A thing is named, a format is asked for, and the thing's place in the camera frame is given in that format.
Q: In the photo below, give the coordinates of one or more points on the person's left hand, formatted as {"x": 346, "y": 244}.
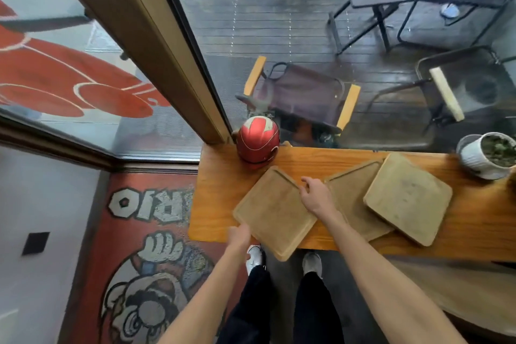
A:
{"x": 238, "y": 238}

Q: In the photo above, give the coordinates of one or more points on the person's right hand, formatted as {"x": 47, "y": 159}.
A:
{"x": 319, "y": 197}

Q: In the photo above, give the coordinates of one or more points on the person's left fingers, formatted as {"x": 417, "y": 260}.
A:
{"x": 244, "y": 229}

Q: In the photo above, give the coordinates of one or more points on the person's right fingers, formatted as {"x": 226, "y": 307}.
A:
{"x": 307, "y": 189}

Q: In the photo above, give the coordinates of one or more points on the square wooden tray with rim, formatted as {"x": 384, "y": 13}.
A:
{"x": 272, "y": 212}

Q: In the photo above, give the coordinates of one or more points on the person's right forearm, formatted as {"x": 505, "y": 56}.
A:
{"x": 383, "y": 283}

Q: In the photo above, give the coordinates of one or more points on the person's left forearm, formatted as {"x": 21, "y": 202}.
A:
{"x": 201, "y": 299}

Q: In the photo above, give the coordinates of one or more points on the person's left white shoe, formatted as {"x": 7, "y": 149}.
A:
{"x": 254, "y": 258}

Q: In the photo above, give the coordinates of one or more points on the person's white shoe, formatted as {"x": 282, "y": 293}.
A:
{"x": 254, "y": 258}
{"x": 312, "y": 264}

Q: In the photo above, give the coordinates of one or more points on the worn wooden tray with groove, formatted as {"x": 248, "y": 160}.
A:
{"x": 352, "y": 198}

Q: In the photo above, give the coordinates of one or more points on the red helmet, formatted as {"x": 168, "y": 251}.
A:
{"x": 258, "y": 140}

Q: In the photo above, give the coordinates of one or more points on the person's right white shoe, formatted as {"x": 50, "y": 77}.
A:
{"x": 312, "y": 264}

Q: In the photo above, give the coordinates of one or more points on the person's left leg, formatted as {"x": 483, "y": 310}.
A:
{"x": 250, "y": 311}

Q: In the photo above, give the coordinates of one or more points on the person's leg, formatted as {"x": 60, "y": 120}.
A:
{"x": 316, "y": 311}
{"x": 250, "y": 311}

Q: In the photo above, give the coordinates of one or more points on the folding chair with wooden armrests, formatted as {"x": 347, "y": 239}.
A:
{"x": 302, "y": 93}

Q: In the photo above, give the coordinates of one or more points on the pale flat wooden tray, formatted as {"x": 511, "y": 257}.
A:
{"x": 407, "y": 198}

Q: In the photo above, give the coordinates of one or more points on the person's right leg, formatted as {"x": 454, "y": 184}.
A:
{"x": 316, "y": 311}

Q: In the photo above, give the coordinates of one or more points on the white ribbed plant pot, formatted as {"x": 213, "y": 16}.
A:
{"x": 473, "y": 160}

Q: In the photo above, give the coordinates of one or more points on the black chair with pale armrest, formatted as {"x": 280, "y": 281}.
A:
{"x": 447, "y": 93}

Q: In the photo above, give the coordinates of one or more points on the wooden bench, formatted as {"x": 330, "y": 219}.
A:
{"x": 463, "y": 291}

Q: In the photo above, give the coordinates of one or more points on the small green potted plant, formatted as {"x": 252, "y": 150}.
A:
{"x": 500, "y": 150}

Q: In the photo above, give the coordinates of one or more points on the small white round object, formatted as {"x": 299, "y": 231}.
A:
{"x": 450, "y": 10}

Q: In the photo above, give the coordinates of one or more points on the black wall plate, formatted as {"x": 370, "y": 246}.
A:
{"x": 35, "y": 243}

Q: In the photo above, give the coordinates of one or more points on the brown window frame post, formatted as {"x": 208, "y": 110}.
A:
{"x": 141, "y": 33}

